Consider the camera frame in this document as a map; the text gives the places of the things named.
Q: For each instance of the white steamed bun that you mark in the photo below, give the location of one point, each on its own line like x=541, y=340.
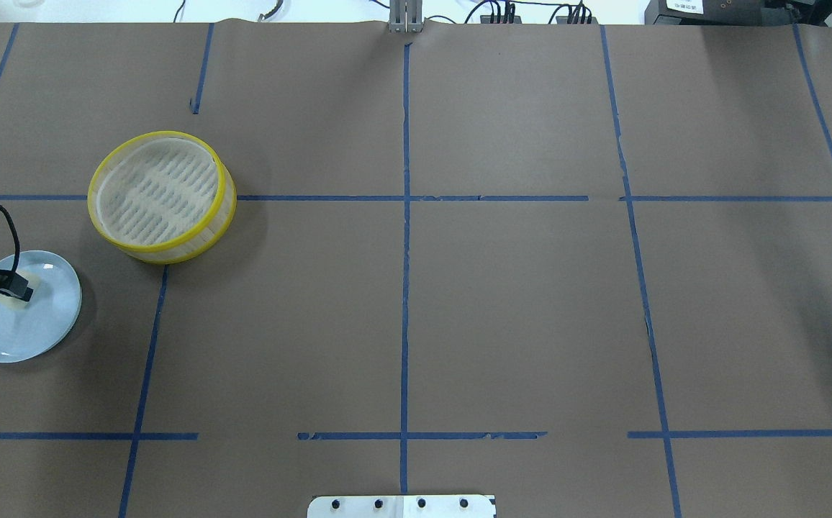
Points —
x=34, y=280

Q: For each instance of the yellow rimmed steamer basket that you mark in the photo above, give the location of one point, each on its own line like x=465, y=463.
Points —
x=163, y=197

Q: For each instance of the light blue plate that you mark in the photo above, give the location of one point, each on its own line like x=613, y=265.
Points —
x=31, y=328

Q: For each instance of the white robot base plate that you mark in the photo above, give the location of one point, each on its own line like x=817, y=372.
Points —
x=431, y=505

